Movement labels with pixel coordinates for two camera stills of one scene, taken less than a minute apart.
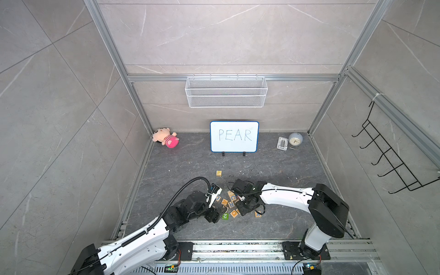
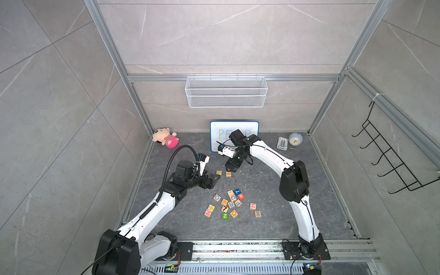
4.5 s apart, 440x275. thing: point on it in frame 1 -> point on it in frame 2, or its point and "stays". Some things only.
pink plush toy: [163, 135] stays
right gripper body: [244, 206] -> [236, 161]
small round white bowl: [295, 138] stays
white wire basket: [223, 92] stays
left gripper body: [210, 214] -> [203, 182]
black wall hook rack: [407, 177] stays
